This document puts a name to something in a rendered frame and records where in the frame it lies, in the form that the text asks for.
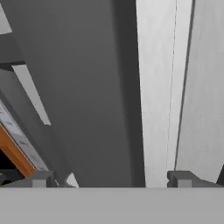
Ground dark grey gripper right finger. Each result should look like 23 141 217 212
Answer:
166 170 223 188

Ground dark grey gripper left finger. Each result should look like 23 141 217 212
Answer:
2 170 60 188

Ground white cabinet door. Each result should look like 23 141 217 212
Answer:
174 0 224 184

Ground white tall cabinet panel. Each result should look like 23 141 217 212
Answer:
135 0 194 188

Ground dark grey fridge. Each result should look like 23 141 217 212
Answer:
0 0 146 188

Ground long pale grey fridge handle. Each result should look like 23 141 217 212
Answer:
11 64 53 127
0 3 13 35

